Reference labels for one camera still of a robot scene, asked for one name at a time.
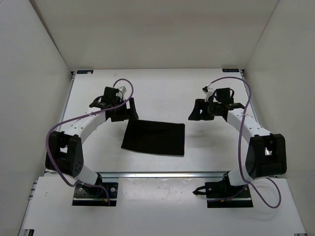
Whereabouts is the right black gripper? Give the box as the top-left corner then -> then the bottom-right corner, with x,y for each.
189,99 -> 221,121

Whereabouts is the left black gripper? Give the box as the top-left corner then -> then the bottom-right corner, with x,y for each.
111,97 -> 139,121

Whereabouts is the black skirt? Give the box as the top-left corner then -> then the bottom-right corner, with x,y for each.
121,119 -> 185,156

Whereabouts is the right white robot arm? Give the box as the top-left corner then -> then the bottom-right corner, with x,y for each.
188,88 -> 287,197

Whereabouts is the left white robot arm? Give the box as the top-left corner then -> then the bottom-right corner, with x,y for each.
45,86 -> 138,196

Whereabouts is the right blue label sticker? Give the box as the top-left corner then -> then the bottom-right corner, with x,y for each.
222,68 -> 240,73

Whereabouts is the blue label sticker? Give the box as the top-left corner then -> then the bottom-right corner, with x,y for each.
222,68 -> 240,73
76,70 -> 94,74

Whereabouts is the left blue label sticker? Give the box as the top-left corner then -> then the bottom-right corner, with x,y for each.
76,70 -> 94,74

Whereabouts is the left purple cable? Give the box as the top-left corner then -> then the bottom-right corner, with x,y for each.
45,78 -> 134,205

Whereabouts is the purple cable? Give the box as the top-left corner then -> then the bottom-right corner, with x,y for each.
45,78 -> 134,205
204,76 -> 283,209

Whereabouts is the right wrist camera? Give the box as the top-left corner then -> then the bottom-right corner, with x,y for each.
202,84 -> 215,102

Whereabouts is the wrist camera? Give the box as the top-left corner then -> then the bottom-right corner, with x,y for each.
202,84 -> 215,102
116,86 -> 127,99

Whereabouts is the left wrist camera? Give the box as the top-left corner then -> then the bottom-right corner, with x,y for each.
116,86 -> 127,99

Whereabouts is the aluminium rail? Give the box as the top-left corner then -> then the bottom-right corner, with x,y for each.
99,171 -> 225,178

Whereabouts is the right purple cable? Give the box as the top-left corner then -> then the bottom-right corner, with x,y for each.
204,76 -> 283,209

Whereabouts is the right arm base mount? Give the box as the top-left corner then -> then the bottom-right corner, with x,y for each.
192,177 -> 253,208

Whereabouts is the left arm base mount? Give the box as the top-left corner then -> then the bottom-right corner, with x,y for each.
72,178 -> 119,207

